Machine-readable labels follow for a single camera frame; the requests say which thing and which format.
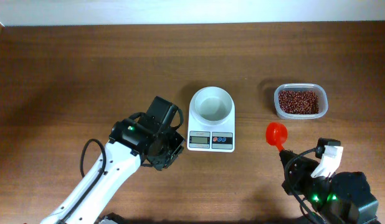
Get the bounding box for orange plastic measuring scoop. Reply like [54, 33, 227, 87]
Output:
[265, 122, 288, 152]

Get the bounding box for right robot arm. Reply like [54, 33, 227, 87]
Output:
[279, 149, 379, 224]

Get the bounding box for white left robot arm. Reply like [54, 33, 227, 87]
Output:
[42, 96, 185, 223]

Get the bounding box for white digital kitchen scale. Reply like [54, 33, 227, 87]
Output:
[187, 96, 235, 152]

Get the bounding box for white round bowl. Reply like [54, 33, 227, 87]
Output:
[192, 86, 234, 123]

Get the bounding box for red beans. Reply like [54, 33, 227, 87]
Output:
[278, 90, 319, 114]

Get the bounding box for clear plastic container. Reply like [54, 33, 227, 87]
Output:
[273, 83, 328, 119]

